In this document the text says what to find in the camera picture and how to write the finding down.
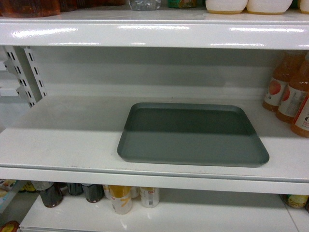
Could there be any grey rectangular serving tray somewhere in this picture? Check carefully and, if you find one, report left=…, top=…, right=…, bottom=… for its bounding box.
left=117, top=102, right=269, bottom=167

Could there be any white label drink bottle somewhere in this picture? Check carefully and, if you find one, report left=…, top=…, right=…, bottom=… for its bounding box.
left=140, top=187, right=160, bottom=208

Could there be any yellow label drink bottle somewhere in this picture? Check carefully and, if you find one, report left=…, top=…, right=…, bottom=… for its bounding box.
left=109, top=185, right=132, bottom=215

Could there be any white upper shelf board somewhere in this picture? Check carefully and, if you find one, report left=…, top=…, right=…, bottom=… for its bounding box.
left=0, top=5, right=309, bottom=50

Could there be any white middle shelf board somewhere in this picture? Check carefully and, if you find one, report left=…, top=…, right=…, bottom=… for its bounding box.
left=0, top=96, right=309, bottom=195

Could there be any dark sauce bottle right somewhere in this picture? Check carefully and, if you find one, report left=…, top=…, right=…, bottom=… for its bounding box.
left=82, top=184, right=104, bottom=203

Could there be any dark sauce bottle middle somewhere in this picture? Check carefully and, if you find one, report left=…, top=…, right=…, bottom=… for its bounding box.
left=66, top=183, right=84, bottom=196

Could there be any clear water bottle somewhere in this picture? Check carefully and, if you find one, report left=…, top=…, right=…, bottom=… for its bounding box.
left=129, top=0, right=161, bottom=11

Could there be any white jug left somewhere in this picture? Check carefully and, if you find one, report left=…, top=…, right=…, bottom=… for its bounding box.
left=205, top=0, right=248, bottom=15

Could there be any white jug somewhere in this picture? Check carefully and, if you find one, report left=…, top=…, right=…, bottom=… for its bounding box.
left=205, top=0, right=248, bottom=15
left=246, top=0, right=293, bottom=15

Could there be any dark soy sauce bottle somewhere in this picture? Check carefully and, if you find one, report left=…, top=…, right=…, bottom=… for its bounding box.
left=32, top=181, right=63, bottom=208

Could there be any orange juice bottle left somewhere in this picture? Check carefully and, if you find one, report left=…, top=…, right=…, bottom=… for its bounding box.
left=262, top=51, right=306, bottom=112

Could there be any orange juice bottle middle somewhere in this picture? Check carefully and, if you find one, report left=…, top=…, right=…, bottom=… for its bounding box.
left=276, top=53, right=309, bottom=124

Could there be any white slotted shelf upright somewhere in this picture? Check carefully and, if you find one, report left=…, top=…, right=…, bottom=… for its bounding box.
left=4, top=46, right=47, bottom=107

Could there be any white jug right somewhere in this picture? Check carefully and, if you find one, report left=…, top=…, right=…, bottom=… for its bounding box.
left=246, top=0, right=293, bottom=15

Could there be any green yellow can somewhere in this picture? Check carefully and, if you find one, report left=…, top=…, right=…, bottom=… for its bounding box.
left=281, top=194, right=309, bottom=208

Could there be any red brown container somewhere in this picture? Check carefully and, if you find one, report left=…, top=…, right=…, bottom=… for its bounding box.
left=0, top=0, right=61, bottom=17

